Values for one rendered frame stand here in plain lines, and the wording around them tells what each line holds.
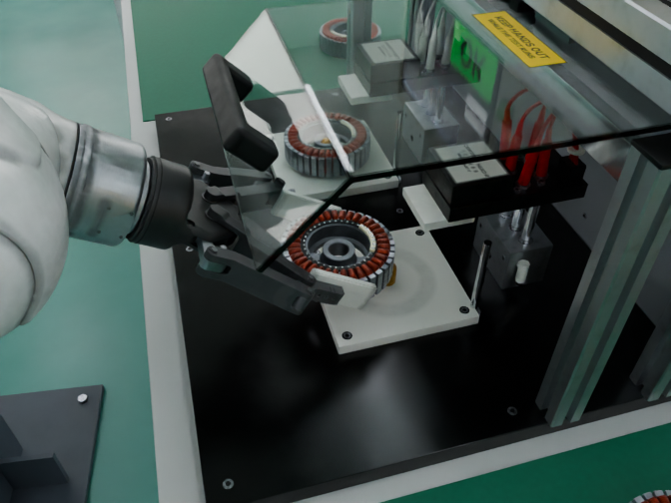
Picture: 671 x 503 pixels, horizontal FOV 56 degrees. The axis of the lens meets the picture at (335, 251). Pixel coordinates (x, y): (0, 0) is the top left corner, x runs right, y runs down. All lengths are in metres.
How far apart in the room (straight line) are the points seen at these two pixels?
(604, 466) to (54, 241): 0.49
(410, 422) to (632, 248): 0.25
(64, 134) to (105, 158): 0.03
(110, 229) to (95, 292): 1.35
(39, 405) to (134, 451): 0.26
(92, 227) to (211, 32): 0.85
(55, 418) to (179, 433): 1.00
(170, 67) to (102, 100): 1.57
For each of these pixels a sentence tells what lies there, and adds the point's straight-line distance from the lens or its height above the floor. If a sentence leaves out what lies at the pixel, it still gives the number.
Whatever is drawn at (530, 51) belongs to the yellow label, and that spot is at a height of 1.07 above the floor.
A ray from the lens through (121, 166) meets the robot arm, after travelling 0.51.
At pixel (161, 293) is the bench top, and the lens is 0.74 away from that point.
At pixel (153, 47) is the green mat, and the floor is 0.75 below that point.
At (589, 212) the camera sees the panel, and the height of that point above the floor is 0.81.
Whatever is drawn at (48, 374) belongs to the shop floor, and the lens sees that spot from 1.72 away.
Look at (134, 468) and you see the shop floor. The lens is 1.50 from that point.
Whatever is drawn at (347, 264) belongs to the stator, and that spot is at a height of 0.83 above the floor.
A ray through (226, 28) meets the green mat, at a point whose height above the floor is 0.75.
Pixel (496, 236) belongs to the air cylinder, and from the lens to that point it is 0.70.
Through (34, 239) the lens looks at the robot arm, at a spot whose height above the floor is 1.08.
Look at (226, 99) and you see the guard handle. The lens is 0.42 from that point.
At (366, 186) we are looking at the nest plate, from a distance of 0.81.
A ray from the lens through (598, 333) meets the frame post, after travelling 0.52.
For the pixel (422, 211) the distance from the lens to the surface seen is 0.62.
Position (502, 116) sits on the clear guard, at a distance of 0.41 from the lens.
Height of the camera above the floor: 1.27
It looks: 43 degrees down
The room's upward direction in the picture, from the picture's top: straight up
